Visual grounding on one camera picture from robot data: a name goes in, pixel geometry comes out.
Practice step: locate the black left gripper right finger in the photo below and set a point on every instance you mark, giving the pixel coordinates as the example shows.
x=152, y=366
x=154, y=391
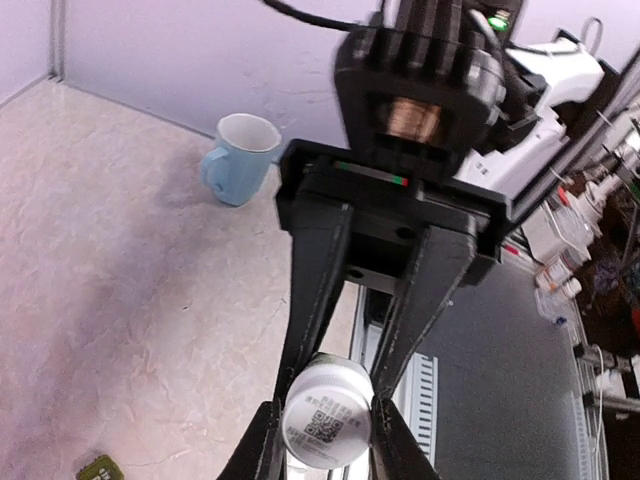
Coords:
x=395, y=454

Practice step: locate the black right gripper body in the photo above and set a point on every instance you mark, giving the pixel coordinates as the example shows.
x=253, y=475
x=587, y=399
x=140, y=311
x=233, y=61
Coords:
x=417, y=98

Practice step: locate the light blue mug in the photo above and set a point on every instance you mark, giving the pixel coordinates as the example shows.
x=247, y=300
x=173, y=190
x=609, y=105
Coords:
x=246, y=145

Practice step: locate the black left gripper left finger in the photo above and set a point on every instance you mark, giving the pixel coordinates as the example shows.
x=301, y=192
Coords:
x=260, y=454

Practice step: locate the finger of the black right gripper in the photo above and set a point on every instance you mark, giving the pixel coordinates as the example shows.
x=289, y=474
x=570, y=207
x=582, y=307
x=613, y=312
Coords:
x=437, y=265
x=321, y=232

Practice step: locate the green pill organizer box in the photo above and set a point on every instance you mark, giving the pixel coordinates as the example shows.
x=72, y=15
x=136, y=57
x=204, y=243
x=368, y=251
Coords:
x=101, y=468

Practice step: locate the small white bottle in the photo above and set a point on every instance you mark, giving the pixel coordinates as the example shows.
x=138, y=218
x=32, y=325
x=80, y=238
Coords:
x=326, y=422

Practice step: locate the left aluminium frame post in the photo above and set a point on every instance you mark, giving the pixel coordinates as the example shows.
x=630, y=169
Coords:
x=57, y=40

